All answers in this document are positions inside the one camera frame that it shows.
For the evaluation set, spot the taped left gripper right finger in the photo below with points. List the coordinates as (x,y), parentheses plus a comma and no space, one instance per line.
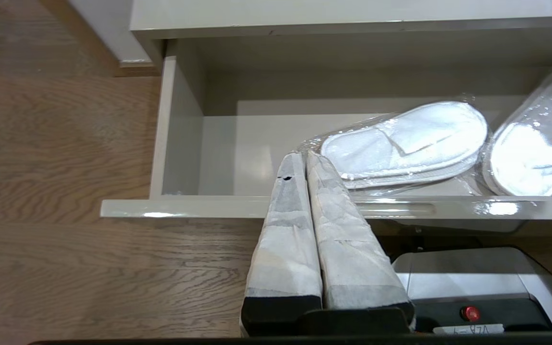
(348,254)

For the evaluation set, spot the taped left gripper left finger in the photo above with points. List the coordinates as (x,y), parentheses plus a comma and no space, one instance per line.
(285,249)

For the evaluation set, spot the white black robot base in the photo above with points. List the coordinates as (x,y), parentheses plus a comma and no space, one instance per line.
(472,273)

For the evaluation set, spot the white label sticker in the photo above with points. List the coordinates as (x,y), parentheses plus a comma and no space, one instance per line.
(467,329)

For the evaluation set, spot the white cabinet drawer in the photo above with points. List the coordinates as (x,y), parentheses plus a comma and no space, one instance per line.
(218,143)

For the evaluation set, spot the red emergency stop button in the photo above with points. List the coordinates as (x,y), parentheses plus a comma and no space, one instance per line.
(470,314)

